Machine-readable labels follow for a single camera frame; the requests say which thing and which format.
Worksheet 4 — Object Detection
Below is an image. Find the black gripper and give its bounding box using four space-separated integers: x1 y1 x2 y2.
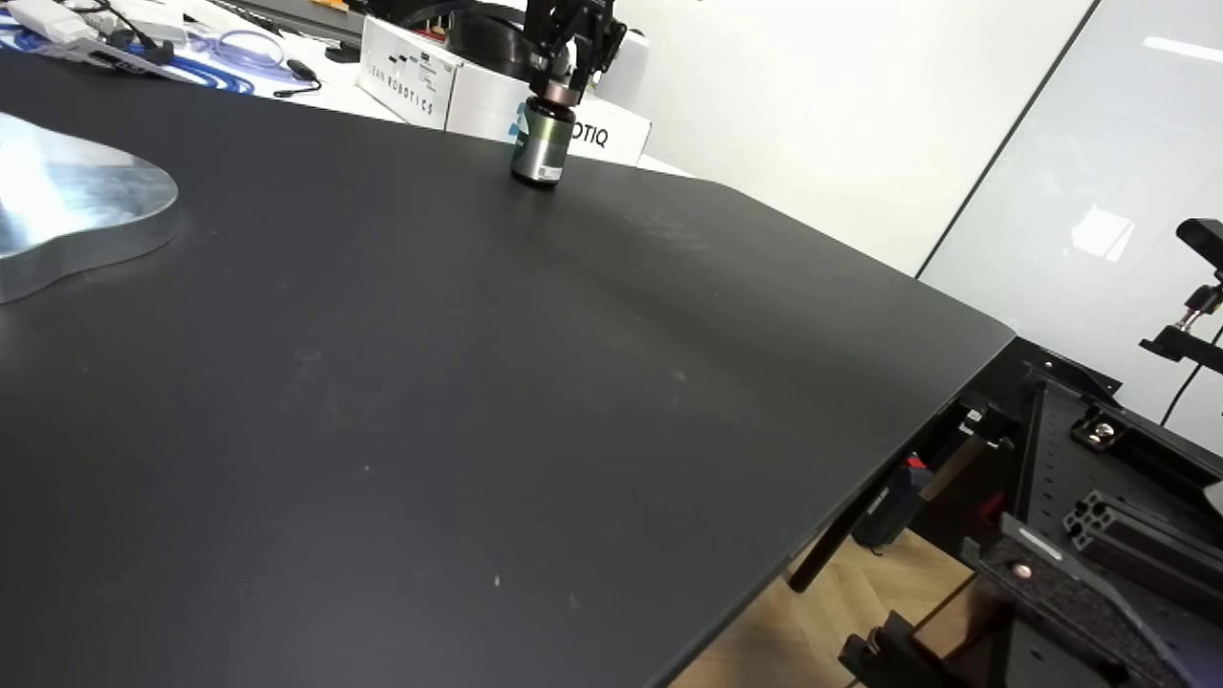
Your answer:
525 0 627 94

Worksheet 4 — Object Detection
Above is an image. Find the small dark metallic can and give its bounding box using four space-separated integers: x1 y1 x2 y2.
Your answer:
512 100 574 188

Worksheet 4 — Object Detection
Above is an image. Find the white Robotiq cardboard box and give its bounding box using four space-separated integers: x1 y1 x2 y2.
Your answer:
357 17 651 165

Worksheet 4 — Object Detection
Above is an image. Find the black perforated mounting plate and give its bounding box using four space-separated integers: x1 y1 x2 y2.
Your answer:
967 382 1223 688

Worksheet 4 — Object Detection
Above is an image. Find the black camera on stand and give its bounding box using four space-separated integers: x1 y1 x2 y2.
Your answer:
1146 216 1223 375

